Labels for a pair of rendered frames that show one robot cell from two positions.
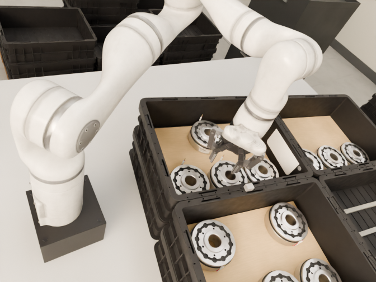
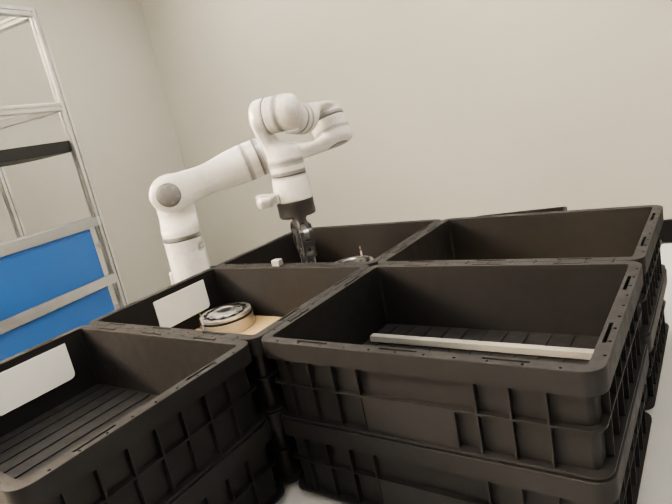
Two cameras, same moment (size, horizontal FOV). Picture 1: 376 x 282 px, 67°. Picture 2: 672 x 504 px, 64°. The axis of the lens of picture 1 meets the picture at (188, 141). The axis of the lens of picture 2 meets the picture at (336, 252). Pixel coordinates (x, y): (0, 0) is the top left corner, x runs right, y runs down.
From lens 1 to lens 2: 1.23 m
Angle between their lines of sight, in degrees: 70
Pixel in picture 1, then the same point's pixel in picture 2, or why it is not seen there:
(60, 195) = (172, 259)
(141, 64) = (230, 162)
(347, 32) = not seen: outside the picture
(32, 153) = (163, 220)
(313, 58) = (269, 102)
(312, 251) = not seen: hidden behind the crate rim
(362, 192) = (530, 339)
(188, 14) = (319, 138)
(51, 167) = (166, 228)
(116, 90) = (198, 173)
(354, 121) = not seen: hidden behind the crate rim
